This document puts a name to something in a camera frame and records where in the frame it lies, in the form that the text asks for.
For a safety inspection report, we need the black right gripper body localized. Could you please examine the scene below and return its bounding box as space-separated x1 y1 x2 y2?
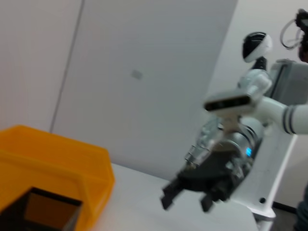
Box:
176 141 254 203

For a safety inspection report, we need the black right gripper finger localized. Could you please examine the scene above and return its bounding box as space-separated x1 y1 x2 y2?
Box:
200 183 229 213
160 177 186 210

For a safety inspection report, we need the black mesh pen holder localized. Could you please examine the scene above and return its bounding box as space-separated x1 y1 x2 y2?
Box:
0 186 84 231

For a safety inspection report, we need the white robot lifting column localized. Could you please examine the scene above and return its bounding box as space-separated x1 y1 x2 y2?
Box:
230 59 308 231

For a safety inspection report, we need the person in dark clothing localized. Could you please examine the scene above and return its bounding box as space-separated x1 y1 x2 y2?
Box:
293 199 308 231

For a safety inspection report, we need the yellow plastic bin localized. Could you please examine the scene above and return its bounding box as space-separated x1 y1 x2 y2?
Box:
0 124 116 231

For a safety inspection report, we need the background robot black-white head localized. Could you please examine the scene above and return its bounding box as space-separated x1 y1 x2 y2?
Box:
242 31 273 64

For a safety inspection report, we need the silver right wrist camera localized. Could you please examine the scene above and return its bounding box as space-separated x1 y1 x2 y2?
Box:
204 88 253 145

